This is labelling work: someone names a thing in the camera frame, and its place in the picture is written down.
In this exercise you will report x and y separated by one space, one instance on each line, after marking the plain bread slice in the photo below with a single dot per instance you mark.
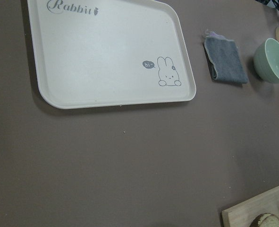
265 220

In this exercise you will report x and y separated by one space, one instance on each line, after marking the cream rabbit tray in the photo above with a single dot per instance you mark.
94 53

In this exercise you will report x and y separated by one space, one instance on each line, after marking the grey folded cloth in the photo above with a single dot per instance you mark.
223 55

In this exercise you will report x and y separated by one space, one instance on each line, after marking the mint green bowl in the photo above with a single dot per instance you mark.
266 61

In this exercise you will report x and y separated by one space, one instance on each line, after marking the wooden cutting board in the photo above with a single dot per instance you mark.
243 214

